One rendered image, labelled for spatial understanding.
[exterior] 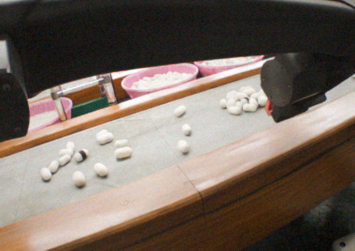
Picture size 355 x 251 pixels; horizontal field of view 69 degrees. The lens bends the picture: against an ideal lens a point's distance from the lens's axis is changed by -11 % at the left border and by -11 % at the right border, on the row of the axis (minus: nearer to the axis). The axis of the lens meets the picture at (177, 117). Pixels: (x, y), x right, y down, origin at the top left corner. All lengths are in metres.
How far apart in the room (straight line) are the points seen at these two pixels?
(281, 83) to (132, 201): 0.27
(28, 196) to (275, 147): 0.48
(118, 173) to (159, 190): 0.13
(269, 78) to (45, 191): 0.46
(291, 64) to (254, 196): 0.26
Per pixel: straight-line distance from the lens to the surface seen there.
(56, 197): 0.57
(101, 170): 0.56
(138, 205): 0.44
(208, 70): 1.01
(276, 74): 0.33
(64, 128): 0.78
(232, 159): 0.49
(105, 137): 0.67
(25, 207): 0.58
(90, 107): 1.08
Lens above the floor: 1.05
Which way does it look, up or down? 25 degrees down
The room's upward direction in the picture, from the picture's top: 11 degrees counter-clockwise
